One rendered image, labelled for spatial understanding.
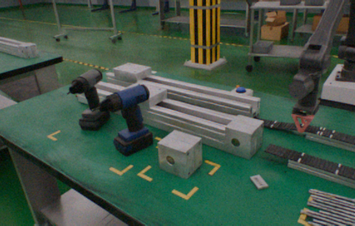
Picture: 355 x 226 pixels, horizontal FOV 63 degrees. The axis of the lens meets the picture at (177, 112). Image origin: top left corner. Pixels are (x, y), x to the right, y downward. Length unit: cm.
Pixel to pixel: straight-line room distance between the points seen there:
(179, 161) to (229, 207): 19
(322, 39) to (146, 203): 72
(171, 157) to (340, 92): 85
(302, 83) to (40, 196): 138
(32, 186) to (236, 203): 115
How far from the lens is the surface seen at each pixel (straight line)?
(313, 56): 100
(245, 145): 94
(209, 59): 433
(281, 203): 83
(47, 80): 250
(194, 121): 100
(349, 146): 110
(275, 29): 604
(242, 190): 85
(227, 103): 114
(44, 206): 179
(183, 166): 85
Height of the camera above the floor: 134
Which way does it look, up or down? 26 degrees down
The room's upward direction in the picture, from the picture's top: 3 degrees counter-clockwise
